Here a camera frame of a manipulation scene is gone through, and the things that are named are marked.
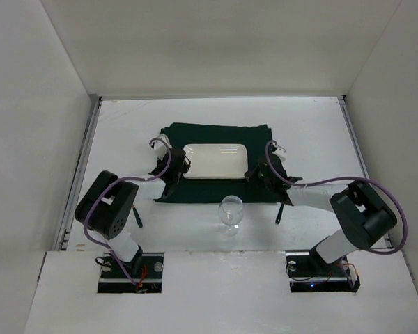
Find aluminium table rail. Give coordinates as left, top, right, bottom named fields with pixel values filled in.
left=52, top=94, right=102, bottom=251
left=338, top=94, right=393, bottom=248

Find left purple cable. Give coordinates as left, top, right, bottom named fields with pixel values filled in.
left=82, top=137, right=172, bottom=283

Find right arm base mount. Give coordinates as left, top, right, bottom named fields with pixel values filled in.
left=285, top=251, right=361, bottom=293

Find dark green cloth placemat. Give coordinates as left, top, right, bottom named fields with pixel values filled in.
left=157, top=122, right=278, bottom=204

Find purple cable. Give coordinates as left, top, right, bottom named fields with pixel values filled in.
left=265, top=139, right=409, bottom=289
left=82, top=137, right=172, bottom=283

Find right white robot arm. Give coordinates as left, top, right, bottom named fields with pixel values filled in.
left=245, top=154, right=397, bottom=276

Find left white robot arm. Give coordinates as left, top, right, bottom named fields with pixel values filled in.
left=75, top=148, right=190, bottom=266

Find white rectangular plate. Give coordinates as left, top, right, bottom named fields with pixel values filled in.
left=183, top=143, right=248, bottom=180

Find gold knife black handle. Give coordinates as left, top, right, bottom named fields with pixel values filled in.
left=275, top=203, right=284, bottom=225

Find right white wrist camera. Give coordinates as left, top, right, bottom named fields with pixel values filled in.
left=272, top=145, right=286, bottom=163

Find right aluminium table rail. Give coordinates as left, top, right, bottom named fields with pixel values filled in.
left=338, top=94, right=393, bottom=248

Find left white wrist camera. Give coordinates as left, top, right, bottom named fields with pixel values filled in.
left=149, top=134, right=171, bottom=158

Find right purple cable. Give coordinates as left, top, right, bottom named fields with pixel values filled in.
left=265, top=139, right=409, bottom=289

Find clear wine glass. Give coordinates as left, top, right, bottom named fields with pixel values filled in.
left=218, top=195, right=243, bottom=237

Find gold fork black handle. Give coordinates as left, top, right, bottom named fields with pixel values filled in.
left=132, top=206, right=144, bottom=228

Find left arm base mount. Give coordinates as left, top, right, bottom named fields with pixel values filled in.
left=95, top=253, right=164, bottom=294

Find left aluminium table rail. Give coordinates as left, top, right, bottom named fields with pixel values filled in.
left=52, top=94, right=102, bottom=251

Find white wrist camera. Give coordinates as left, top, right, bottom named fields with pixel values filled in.
left=272, top=145, right=286, bottom=163
left=149, top=134, right=171, bottom=158

